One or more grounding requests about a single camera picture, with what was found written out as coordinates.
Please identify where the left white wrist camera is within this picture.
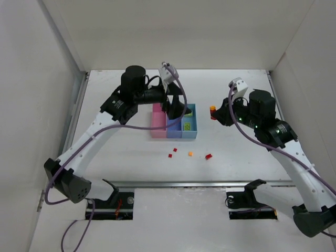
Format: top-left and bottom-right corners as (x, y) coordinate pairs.
(158, 62), (179, 92)

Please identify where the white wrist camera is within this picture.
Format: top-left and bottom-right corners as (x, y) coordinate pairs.
(158, 62), (179, 92)
(228, 77), (248, 100)

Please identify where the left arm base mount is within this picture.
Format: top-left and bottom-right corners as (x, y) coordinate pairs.
(85, 180), (134, 221)

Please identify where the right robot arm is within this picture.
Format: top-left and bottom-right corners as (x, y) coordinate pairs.
(210, 90), (335, 237)

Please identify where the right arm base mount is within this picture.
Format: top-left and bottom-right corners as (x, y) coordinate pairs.
(224, 179), (278, 220)

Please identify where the red orange lego stack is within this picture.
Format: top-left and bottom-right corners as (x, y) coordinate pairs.
(209, 106), (216, 120)

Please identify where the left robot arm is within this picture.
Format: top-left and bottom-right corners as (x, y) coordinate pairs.
(44, 62), (190, 205)

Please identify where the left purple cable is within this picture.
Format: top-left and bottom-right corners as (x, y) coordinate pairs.
(44, 61), (188, 252)

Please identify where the light blue container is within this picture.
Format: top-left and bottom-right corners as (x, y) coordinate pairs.
(181, 103), (197, 139)

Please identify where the pink container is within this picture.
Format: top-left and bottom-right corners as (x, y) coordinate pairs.
(150, 103), (167, 139)

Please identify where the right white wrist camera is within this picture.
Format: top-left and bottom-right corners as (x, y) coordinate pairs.
(228, 77), (248, 100)

